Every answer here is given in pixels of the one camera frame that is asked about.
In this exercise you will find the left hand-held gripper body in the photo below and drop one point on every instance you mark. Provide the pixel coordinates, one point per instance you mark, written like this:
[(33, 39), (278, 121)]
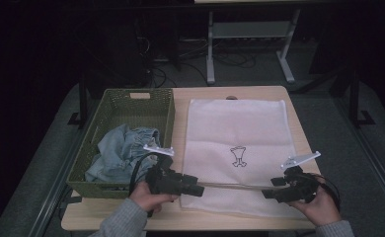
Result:
[(162, 181)]

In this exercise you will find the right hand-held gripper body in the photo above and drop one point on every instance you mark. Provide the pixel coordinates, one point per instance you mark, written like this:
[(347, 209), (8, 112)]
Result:
[(302, 189)]

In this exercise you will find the light blue denim garment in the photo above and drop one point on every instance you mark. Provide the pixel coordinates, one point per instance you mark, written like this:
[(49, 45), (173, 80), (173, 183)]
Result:
[(118, 154)]

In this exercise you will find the white mesh laundry bag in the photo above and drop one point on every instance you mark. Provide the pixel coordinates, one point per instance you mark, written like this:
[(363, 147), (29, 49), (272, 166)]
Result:
[(240, 125)]

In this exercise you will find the green woven basket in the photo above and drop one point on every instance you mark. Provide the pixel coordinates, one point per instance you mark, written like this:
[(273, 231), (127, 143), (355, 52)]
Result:
[(138, 108)]

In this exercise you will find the person's left hand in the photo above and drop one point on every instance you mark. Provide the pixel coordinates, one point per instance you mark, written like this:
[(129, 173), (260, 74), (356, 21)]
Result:
[(146, 199)]

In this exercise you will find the person's right hand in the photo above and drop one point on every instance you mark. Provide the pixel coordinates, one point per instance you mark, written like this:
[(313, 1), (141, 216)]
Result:
[(322, 207)]

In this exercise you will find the dark round table grommet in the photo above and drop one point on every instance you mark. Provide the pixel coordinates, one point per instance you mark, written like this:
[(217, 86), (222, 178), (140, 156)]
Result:
[(231, 97)]

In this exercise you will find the black metal stand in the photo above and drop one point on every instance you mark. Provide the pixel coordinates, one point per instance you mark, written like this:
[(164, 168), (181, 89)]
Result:
[(355, 98), (83, 105)]

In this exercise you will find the metal floor rail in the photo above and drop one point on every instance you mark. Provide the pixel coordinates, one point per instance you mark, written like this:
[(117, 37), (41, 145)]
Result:
[(374, 154), (59, 177)]

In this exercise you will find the metal rack frame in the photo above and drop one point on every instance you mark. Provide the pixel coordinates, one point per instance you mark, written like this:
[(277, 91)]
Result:
[(249, 29)]

